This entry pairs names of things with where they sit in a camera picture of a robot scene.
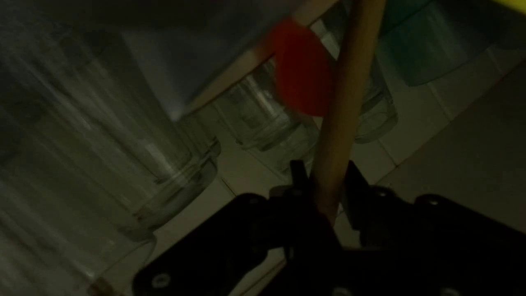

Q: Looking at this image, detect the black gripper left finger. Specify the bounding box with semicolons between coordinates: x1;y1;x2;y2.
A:
228;157;343;296

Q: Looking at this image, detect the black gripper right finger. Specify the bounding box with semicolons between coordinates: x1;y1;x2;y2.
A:
341;159;433;248

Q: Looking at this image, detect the wooden spoon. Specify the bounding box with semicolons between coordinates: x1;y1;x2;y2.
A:
310;0;386;221

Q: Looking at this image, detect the clear glass jar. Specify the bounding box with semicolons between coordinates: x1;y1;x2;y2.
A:
213;60;318;174

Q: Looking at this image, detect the teal plastic cup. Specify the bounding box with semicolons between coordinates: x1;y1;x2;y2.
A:
379;0;491;85

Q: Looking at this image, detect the red utensil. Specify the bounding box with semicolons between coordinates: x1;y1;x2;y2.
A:
267;18;335;116

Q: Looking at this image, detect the clear drinking glass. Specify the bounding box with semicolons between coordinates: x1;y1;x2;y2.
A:
1;22;218;228

